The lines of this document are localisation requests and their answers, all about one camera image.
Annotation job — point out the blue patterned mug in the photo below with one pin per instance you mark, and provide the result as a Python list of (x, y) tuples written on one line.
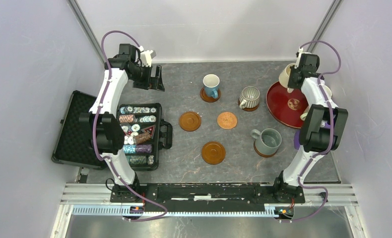
[(211, 85)]

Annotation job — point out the black poker chip case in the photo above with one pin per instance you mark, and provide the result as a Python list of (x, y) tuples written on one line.
[(146, 134)]

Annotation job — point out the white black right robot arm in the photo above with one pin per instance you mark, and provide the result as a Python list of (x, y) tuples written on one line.
[(290, 181)]

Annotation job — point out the brown wooden coaster back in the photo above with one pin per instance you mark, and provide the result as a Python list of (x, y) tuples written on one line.
[(207, 98)]

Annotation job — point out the light green mug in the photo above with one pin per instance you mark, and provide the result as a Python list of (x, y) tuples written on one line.
[(304, 114)]

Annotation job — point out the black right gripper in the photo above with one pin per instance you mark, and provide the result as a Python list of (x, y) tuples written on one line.
[(291, 84)]

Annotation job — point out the aluminium frame rail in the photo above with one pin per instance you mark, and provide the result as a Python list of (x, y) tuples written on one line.
[(94, 199)]

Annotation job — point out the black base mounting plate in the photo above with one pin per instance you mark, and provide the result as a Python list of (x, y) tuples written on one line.
[(156, 192)]

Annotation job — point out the cream mug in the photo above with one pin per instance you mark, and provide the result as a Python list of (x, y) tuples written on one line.
[(284, 77)]

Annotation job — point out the black foam-lined case lid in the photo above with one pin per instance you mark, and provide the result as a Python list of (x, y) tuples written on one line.
[(71, 147)]

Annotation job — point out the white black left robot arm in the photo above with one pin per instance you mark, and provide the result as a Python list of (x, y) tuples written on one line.
[(100, 125)]

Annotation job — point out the white red mug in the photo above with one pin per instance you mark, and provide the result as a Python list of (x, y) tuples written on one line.
[(328, 91)]

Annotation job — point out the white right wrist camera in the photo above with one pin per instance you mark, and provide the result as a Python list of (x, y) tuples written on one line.
[(298, 57)]

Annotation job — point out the brown wooden coaster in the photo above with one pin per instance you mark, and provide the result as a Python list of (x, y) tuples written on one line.
[(207, 98), (248, 106), (213, 153), (190, 121), (264, 150)]

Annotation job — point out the grey ribbed mug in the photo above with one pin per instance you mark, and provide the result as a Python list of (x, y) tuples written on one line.
[(250, 93)]

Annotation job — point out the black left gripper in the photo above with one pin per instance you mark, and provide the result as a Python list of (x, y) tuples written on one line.
[(153, 83)]

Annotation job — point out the woven light brown coaster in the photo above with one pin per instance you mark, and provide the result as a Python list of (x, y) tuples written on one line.
[(227, 120)]

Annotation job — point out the red round tray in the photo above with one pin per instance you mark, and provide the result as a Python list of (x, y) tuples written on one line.
[(286, 107)]

